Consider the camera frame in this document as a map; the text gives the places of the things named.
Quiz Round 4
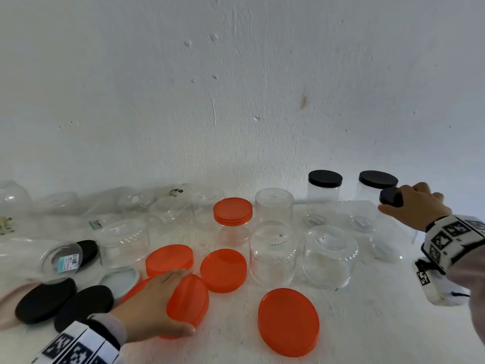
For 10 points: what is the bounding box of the group of transparent plastic jars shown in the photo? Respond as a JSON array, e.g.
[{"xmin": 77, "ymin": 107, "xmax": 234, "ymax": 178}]
[{"xmin": 0, "ymin": 179, "xmax": 359, "ymax": 291}]

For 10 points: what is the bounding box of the pale pink lid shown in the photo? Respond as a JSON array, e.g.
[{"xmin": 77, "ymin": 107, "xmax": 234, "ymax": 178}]
[{"xmin": 0, "ymin": 282, "xmax": 38, "ymax": 330}]

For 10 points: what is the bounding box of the light blue lid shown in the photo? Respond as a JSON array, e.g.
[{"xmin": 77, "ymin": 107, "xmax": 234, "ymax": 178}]
[{"xmin": 98, "ymin": 267, "xmax": 141, "ymax": 298}]

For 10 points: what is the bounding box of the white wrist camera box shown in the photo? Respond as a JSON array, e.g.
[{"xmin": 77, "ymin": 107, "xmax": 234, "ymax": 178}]
[{"xmin": 413, "ymin": 258, "xmax": 470, "ymax": 307}]

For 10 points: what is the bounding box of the person's right hand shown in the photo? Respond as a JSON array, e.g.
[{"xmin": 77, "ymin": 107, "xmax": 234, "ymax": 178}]
[{"xmin": 377, "ymin": 181, "xmax": 452, "ymax": 233}]

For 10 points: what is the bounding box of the small black lid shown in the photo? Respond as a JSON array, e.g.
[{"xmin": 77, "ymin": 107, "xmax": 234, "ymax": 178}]
[
  {"xmin": 358, "ymin": 170, "xmax": 399, "ymax": 190},
  {"xmin": 308, "ymin": 170, "xmax": 344, "ymax": 188},
  {"xmin": 75, "ymin": 240, "xmax": 100, "ymax": 269},
  {"xmin": 379, "ymin": 187, "xmax": 404, "ymax": 208}
]

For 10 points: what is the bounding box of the large black lid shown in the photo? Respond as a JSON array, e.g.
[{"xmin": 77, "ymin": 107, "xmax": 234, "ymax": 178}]
[
  {"xmin": 15, "ymin": 277, "xmax": 78, "ymax": 326},
  {"xmin": 54, "ymin": 285, "xmax": 115, "ymax": 333}
]

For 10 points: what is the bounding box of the person's left hand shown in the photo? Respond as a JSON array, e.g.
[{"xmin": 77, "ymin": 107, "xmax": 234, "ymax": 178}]
[{"xmin": 110, "ymin": 268, "xmax": 197, "ymax": 344}]

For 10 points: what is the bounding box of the person's right forearm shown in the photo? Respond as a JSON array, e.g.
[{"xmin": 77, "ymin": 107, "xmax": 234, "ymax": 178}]
[{"xmin": 445, "ymin": 244, "xmax": 485, "ymax": 347}]

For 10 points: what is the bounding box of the tall transparent labelled jar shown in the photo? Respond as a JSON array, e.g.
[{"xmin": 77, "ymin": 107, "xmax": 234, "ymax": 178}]
[
  {"xmin": 306, "ymin": 185, "xmax": 342, "ymax": 228},
  {"xmin": 354, "ymin": 185, "xmax": 397, "ymax": 232},
  {"xmin": 373, "ymin": 202, "xmax": 417, "ymax": 262}
]

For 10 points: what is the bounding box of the short transparent jar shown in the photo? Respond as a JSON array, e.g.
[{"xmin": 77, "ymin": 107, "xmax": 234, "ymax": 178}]
[{"xmin": 216, "ymin": 223, "xmax": 252, "ymax": 249}]

